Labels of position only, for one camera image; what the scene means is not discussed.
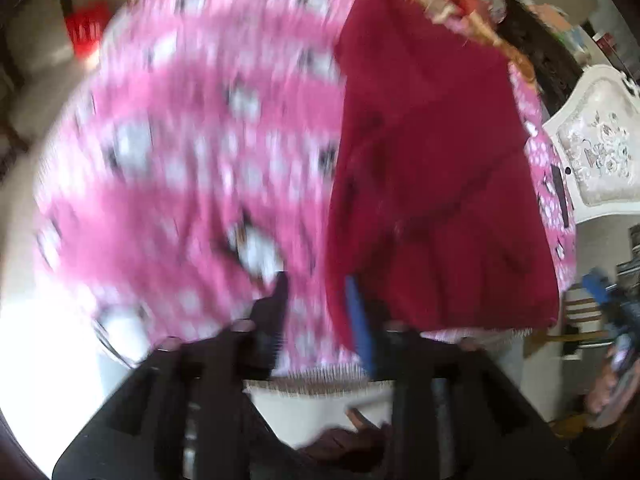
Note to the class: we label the white ornate chair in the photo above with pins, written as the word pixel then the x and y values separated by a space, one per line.
pixel 595 150

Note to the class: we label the orange fringed cloth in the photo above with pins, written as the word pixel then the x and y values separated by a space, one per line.
pixel 492 42

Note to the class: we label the wooden slatted stool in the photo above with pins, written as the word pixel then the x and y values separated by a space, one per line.
pixel 582 320

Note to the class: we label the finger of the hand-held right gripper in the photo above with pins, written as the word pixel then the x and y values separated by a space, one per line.
pixel 597 285

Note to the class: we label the dark red garment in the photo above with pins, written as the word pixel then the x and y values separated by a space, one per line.
pixel 435 175

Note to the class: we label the pink printed blanket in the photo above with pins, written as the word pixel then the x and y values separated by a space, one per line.
pixel 190 160

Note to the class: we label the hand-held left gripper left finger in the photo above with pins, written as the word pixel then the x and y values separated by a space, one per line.
pixel 272 320

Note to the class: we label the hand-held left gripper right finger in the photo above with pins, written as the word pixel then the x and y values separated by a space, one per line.
pixel 359 320

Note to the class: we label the red box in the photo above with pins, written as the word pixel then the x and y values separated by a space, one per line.
pixel 86 30

